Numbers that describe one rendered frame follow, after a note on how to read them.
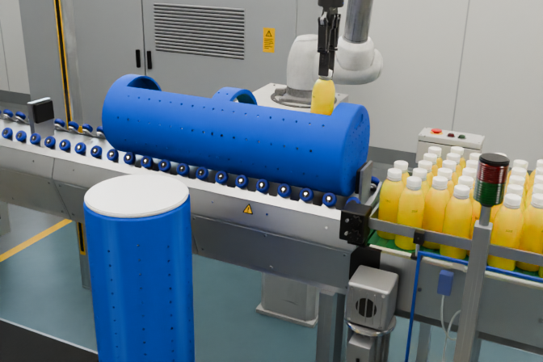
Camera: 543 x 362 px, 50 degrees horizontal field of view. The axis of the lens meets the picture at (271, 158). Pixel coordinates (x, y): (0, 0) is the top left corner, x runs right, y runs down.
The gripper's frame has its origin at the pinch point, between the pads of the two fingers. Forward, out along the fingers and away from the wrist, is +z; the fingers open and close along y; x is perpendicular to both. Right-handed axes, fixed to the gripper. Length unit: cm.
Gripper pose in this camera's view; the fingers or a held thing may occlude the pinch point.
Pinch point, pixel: (326, 63)
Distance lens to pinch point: 176.2
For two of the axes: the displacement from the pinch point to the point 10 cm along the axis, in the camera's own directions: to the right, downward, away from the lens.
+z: -0.3, 9.4, 3.5
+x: 9.0, 1.8, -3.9
